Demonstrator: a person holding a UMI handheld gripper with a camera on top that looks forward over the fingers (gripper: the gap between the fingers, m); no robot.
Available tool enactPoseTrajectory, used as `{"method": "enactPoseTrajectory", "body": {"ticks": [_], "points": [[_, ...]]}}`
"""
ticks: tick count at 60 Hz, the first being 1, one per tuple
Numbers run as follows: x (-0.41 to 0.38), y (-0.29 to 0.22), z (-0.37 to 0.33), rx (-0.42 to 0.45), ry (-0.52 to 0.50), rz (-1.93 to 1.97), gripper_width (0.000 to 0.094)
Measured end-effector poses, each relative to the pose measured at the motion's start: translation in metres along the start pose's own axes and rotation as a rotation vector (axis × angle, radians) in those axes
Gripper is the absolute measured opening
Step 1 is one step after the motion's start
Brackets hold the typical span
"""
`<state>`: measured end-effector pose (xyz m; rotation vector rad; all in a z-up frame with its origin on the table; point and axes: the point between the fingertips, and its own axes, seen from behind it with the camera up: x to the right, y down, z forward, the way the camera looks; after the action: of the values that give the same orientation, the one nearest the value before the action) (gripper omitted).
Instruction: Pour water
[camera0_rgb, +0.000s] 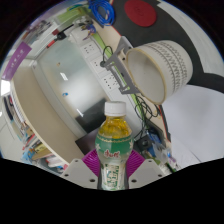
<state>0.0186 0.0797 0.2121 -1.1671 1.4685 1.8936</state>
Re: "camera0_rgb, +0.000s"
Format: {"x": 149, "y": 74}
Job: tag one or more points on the ceiling lights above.
{"x": 4, "y": 88}

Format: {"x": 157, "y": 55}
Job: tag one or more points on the flat round red coaster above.
{"x": 140, "y": 12}

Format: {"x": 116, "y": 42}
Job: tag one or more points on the green-label tea bottle white cap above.
{"x": 114, "y": 143}

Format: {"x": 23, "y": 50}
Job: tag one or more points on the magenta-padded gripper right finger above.
{"x": 146, "y": 171}

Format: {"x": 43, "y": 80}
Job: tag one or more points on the white patterned cup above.
{"x": 173, "y": 63}

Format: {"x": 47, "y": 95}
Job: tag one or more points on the grey metal laptop stand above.
{"x": 118, "y": 63}

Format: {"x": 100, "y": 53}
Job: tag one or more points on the small blue box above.
{"x": 153, "y": 140}

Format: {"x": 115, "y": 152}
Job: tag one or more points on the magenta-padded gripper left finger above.
{"x": 78, "y": 171}

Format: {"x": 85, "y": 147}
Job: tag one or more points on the black desk mat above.
{"x": 193, "y": 30}

